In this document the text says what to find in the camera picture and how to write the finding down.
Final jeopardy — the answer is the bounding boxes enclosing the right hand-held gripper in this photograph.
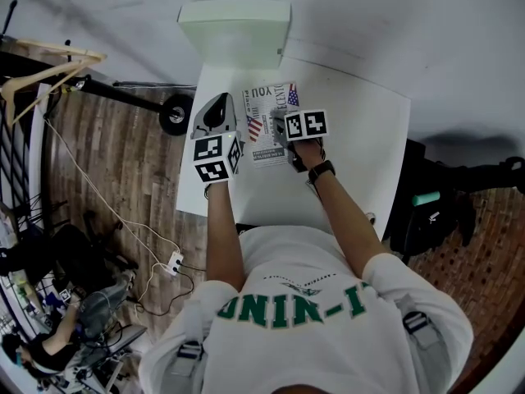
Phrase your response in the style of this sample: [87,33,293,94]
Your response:
[271,108,331,175]

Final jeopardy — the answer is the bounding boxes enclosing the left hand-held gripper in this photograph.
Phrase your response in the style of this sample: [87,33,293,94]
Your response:
[189,92,247,186]

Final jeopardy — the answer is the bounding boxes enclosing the printed magazine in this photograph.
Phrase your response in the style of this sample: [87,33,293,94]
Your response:
[240,80,300,169]

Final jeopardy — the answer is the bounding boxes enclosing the person's left forearm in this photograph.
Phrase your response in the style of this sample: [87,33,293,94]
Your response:
[203,181,248,294]

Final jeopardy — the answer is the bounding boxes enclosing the person's right forearm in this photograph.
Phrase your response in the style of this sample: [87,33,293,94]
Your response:
[313,172,394,282]

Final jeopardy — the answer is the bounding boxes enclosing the person's right hand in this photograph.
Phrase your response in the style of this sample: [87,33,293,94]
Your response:
[294,137,326,172]

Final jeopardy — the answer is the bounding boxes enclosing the black wristwatch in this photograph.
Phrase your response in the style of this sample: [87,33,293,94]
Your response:
[307,158,337,186]

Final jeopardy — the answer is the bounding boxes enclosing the pale green box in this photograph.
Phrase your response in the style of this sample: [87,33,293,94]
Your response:
[176,0,294,71]

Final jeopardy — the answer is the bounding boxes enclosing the black coat rack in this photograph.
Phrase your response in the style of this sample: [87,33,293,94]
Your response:
[0,0,195,138]

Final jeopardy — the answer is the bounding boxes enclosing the person's left shoe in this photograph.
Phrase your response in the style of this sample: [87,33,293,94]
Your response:
[236,222,264,238]

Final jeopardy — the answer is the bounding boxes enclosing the white power strip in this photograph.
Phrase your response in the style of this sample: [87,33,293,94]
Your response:
[167,250,185,278]

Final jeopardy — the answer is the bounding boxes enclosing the mint green bottle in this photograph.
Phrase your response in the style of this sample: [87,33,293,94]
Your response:
[411,190,442,208]

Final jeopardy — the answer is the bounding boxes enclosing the wooden clothes hanger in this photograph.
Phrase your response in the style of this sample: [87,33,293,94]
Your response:
[0,57,106,127]
[15,38,108,63]

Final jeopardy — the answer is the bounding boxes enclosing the black backpack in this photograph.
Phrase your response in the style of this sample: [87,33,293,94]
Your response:
[388,194,461,257]

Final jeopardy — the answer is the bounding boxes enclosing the black swivel chair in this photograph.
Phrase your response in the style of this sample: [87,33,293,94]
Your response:
[39,208,139,287]

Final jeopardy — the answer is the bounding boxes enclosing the black office chair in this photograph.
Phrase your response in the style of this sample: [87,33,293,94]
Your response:
[384,136,525,259]

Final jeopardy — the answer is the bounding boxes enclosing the black stair railing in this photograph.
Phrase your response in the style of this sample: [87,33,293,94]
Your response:
[0,95,55,238]

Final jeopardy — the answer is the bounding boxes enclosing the white t-shirt green lettering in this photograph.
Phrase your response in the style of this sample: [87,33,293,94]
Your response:
[138,224,475,394]

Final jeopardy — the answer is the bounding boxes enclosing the white cable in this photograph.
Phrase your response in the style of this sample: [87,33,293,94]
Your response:
[42,116,182,304]

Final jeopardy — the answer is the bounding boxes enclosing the black cable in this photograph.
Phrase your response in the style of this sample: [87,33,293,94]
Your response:
[134,260,207,318]

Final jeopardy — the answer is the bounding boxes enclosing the grey harness strap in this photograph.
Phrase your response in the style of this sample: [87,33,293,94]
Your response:
[165,300,207,386]
[395,292,451,385]

